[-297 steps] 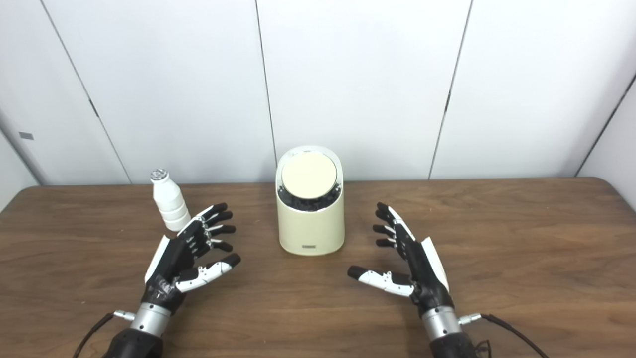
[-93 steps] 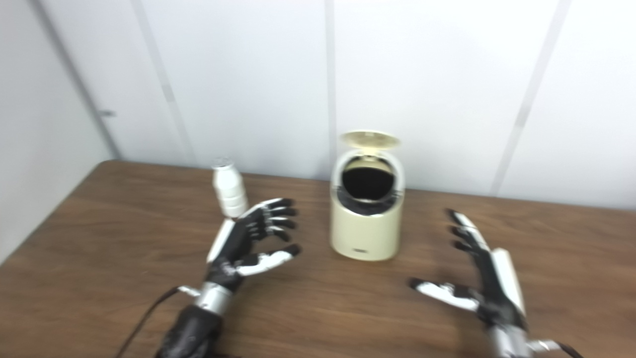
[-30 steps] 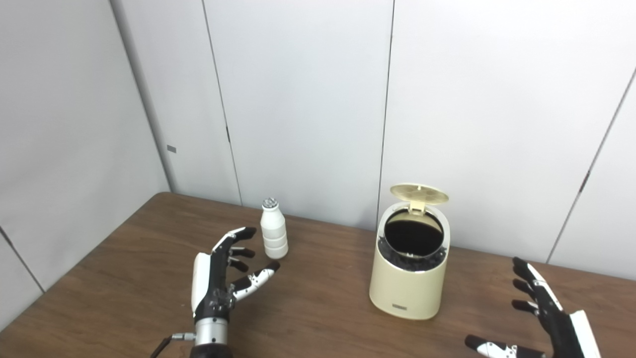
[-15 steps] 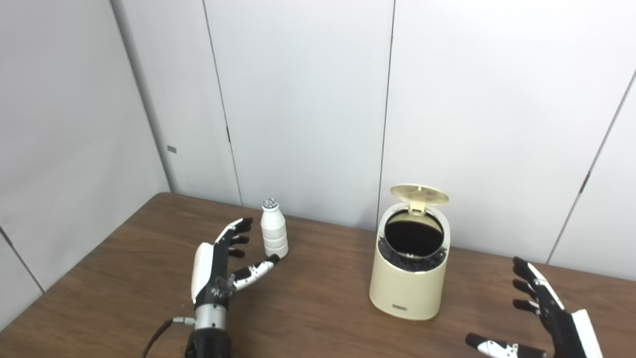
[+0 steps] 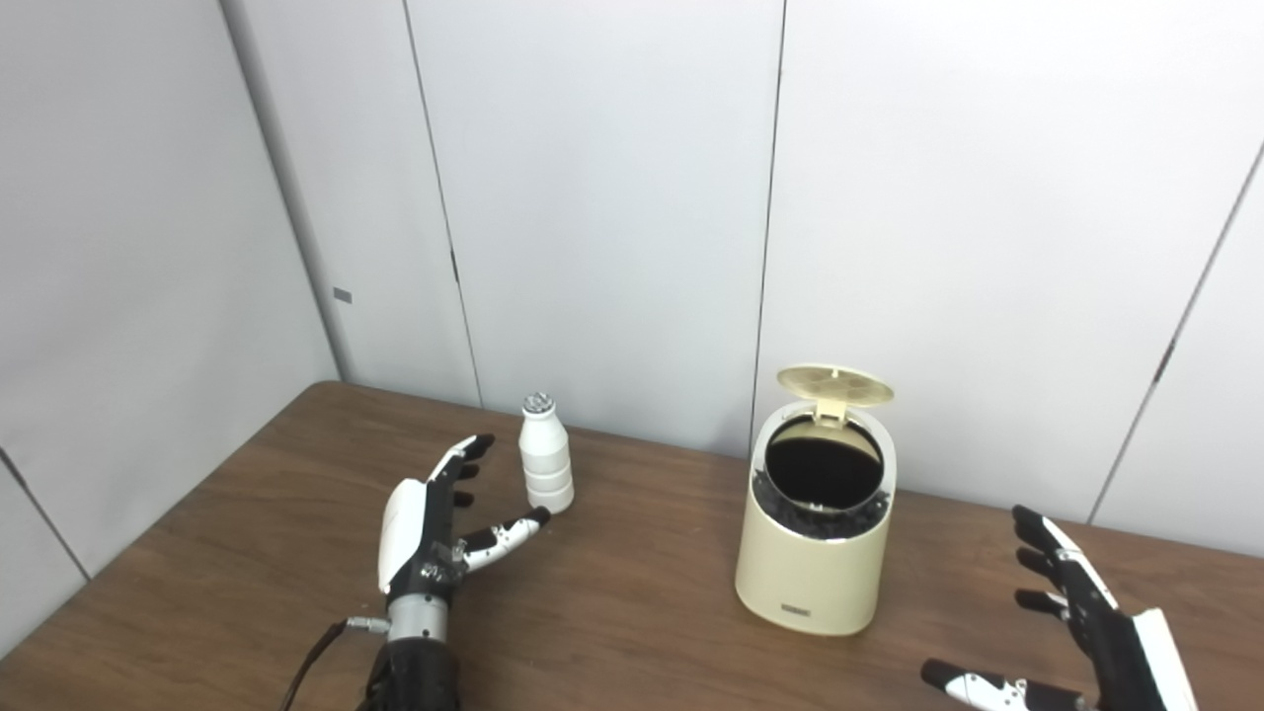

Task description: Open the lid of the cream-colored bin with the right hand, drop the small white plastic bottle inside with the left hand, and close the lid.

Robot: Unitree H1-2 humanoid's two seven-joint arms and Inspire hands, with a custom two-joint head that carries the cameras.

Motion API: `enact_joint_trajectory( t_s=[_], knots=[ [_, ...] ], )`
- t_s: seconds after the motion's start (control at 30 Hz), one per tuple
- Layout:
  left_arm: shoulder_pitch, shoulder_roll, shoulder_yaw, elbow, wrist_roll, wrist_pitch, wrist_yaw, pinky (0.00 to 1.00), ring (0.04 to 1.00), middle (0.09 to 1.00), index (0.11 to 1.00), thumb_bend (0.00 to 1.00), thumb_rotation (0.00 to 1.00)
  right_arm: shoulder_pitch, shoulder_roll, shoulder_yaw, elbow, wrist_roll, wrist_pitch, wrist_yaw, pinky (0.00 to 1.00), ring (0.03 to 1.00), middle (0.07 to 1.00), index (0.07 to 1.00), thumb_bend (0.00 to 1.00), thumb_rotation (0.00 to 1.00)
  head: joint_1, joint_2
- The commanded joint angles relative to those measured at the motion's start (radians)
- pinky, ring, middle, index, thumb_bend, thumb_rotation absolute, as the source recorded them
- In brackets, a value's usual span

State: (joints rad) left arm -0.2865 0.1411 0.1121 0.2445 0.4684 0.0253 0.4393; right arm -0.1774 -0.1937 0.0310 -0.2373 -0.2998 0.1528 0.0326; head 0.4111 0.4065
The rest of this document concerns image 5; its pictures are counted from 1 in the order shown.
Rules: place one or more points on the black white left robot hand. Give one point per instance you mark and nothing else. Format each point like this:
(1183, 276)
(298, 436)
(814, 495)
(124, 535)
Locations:
(415, 543)

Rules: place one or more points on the cream round bin lid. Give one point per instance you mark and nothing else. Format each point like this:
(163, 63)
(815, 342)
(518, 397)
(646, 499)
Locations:
(834, 385)

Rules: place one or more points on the cream-colored bin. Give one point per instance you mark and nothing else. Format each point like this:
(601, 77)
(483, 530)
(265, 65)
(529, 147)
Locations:
(810, 578)

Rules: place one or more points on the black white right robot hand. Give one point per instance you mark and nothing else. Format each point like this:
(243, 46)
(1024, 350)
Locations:
(1126, 662)

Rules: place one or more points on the small white plastic bottle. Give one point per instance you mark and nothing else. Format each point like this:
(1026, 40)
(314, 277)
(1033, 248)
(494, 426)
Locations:
(546, 459)

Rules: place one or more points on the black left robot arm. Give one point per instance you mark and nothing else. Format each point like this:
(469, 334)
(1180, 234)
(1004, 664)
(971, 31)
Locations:
(420, 662)

